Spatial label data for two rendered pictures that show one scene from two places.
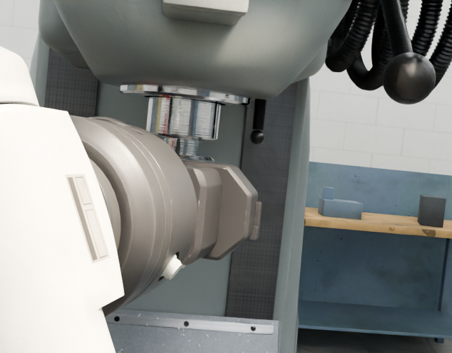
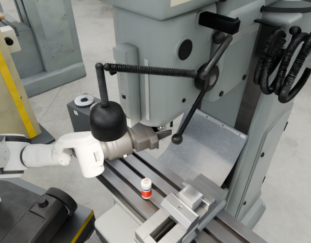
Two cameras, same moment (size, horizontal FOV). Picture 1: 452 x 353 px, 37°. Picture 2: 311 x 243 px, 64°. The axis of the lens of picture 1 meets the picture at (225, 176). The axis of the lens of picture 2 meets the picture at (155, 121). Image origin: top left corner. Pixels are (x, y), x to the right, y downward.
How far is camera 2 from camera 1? 0.66 m
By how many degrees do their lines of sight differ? 59
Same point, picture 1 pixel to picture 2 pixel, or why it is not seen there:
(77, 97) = not seen: hidden behind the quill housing
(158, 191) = (114, 151)
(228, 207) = (150, 143)
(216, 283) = (233, 118)
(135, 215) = (108, 154)
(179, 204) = (122, 150)
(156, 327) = (215, 123)
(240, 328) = (236, 133)
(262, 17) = (144, 121)
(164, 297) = (219, 116)
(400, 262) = not seen: outside the picture
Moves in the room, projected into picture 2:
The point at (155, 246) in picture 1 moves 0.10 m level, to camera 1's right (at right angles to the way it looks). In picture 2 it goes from (113, 157) to (133, 180)
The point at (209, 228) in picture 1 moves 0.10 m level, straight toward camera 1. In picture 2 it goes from (142, 147) to (114, 164)
